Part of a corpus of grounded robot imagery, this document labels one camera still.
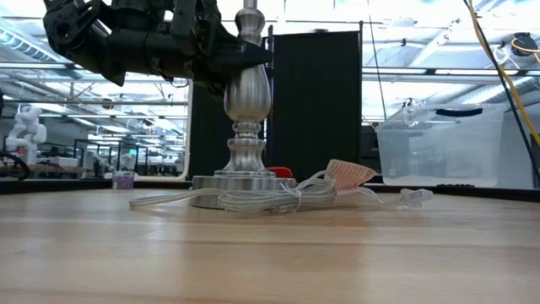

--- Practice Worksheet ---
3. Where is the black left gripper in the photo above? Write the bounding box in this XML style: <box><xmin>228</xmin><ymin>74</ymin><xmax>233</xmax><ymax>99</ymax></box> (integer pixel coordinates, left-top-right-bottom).
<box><xmin>170</xmin><ymin>0</ymin><xmax>273</xmax><ymax>96</ymax></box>

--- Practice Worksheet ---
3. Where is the silver table lamp base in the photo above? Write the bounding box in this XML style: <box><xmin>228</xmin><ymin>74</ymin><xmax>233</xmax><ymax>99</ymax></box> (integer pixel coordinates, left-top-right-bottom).
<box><xmin>190</xmin><ymin>0</ymin><xmax>297</xmax><ymax>209</ymax></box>

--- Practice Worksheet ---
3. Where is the black partition panel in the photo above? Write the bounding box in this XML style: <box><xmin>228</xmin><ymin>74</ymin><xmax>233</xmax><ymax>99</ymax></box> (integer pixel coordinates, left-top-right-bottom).
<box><xmin>269</xmin><ymin>29</ymin><xmax>364</xmax><ymax>183</ymax></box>
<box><xmin>187</xmin><ymin>35</ymin><xmax>271</xmax><ymax>182</ymax></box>

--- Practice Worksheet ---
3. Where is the red stapler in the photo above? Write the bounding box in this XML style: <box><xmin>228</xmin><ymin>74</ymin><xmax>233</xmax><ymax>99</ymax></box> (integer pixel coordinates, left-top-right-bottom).
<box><xmin>267</xmin><ymin>166</ymin><xmax>294</xmax><ymax>179</ymax></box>

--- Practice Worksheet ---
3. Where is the clear plastic storage bin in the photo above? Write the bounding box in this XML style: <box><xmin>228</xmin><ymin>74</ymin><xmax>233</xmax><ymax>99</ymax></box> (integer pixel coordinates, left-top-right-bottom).
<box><xmin>375</xmin><ymin>103</ymin><xmax>506</xmax><ymax>189</ymax></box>

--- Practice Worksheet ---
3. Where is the thin black hanging cable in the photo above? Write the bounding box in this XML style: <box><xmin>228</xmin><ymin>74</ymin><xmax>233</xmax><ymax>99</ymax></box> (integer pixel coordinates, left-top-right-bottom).
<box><xmin>366</xmin><ymin>0</ymin><xmax>387</xmax><ymax>126</ymax></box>

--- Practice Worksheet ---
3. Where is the clear lamp power cord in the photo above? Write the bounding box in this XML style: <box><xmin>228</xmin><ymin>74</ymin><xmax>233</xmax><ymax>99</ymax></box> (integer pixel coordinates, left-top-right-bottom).
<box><xmin>128</xmin><ymin>170</ymin><xmax>435</xmax><ymax>214</ymax></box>

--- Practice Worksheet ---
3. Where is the pink cord warning tag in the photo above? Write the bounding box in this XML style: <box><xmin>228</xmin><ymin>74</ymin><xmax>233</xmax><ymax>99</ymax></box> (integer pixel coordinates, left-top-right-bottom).
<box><xmin>327</xmin><ymin>159</ymin><xmax>378</xmax><ymax>193</ymax></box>

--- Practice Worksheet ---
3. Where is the black aluminium table frame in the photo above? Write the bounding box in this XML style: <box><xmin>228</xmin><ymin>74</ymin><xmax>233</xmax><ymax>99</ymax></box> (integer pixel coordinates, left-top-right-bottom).
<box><xmin>0</xmin><ymin>179</ymin><xmax>540</xmax><ymax>203</ymax></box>

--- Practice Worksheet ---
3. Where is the black cable loop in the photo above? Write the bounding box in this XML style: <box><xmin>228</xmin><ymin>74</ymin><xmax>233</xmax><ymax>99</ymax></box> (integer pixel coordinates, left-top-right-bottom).
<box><xmin>0</xmin><ymin>150</ymin><xmax>31</xmax><ymax>182</ymax></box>

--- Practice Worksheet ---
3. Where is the yellow hanging cable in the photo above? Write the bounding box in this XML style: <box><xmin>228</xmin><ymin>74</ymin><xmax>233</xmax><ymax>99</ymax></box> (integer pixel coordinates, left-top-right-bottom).
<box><xmin>467</xmin><ymin>0</ymin><xmax>540</xmax><ymax>147</ymax></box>

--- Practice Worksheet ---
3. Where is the black ceiling cable reel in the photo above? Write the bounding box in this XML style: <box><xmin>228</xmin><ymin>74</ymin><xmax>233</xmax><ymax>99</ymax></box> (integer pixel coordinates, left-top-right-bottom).
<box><xmin>508</xmin><ymin>31</ymin><xmax>540</xmax><ymax>58</ymax></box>

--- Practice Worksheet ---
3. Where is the black hanging cable with foot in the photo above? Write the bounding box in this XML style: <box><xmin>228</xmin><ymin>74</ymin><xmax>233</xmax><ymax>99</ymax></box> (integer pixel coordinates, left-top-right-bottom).
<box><xmin>462</xmin><ymin>0</ymin><xmax>540</xmax><ymax>183</ymax></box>

